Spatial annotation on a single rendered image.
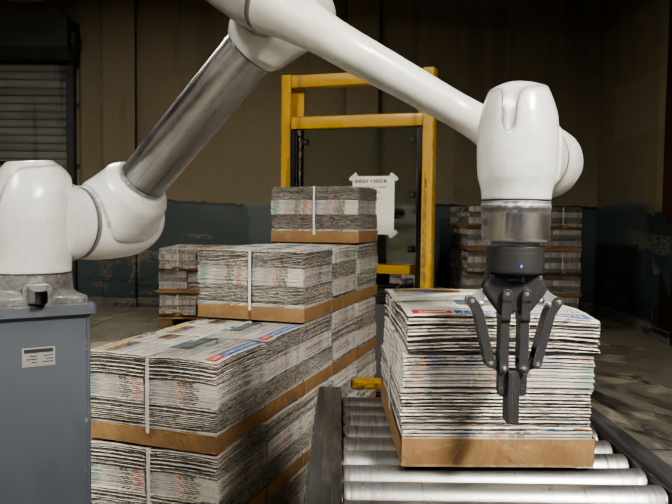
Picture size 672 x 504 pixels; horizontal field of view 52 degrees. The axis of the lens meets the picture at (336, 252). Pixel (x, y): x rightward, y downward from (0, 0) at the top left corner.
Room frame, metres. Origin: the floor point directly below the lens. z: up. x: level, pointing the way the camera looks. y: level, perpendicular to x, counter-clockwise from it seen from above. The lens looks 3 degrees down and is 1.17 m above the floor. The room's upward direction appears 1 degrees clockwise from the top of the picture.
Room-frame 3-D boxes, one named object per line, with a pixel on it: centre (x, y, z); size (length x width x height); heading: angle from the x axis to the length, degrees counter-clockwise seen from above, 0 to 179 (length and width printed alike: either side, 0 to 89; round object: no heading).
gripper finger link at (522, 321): (0.92, -0.25, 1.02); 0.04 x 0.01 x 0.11; 0
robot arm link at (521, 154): (0.93, -0.24, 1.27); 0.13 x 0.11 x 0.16; 150
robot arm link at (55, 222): (1.36, 0.59, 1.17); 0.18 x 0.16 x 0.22; 150
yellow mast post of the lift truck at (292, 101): (3.42, 0.22, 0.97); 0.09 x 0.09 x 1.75; 72
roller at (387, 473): (1.02, -0.24, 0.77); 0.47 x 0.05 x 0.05; 90
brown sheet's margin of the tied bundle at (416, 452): (1.08, -0.24, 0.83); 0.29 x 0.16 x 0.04; 91
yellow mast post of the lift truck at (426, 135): (3.22, -0.41, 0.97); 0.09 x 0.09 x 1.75; 72
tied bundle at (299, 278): (2.35, 0.23, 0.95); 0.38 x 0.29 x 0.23; 72
